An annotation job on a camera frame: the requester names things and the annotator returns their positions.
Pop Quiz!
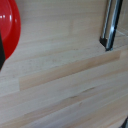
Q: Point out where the red plastic bowl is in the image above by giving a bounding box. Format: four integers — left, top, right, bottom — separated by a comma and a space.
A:
0, 0, 22, 61

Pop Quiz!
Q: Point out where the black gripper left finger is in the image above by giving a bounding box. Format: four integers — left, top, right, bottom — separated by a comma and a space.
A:
0, 32, 6, 72

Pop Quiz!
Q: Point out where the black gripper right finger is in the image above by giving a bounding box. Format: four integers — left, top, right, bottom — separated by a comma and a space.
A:
121, 116, 128, 128

